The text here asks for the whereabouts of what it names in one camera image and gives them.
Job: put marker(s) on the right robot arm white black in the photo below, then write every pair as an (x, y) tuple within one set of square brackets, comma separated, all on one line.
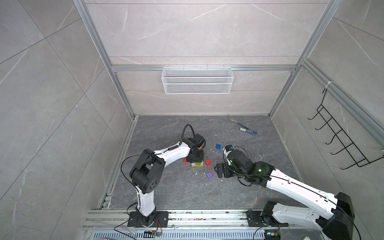
[(331, 214)]

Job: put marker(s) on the blue marker pen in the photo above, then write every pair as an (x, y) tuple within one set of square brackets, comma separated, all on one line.
[(248, 131)]

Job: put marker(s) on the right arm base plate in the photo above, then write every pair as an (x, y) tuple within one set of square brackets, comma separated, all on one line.
[(260, 219)]

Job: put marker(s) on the small red cube block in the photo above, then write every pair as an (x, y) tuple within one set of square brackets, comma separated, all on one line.
[(208, 162)]

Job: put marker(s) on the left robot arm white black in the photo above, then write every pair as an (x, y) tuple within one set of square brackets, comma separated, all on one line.
[(147, 172)]

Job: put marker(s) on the natural wood block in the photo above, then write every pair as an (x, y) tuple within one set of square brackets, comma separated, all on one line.
[(193, 165)]

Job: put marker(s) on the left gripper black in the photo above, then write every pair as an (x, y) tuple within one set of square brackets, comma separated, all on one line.
[(201, 159)]

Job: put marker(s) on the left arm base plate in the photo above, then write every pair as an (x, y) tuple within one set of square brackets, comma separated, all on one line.
[(155, 219)]

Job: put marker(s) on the black wire hook rack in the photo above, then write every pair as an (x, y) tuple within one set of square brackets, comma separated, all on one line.
[(340, 134)]

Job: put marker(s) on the purple small block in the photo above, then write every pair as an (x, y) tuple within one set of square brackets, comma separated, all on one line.
[(209, 174)]

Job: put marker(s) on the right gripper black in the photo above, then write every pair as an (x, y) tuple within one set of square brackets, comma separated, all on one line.
[(225, 166)]

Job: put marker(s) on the white wire mesh basket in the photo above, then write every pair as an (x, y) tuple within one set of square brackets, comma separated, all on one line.
[(197, 80)]

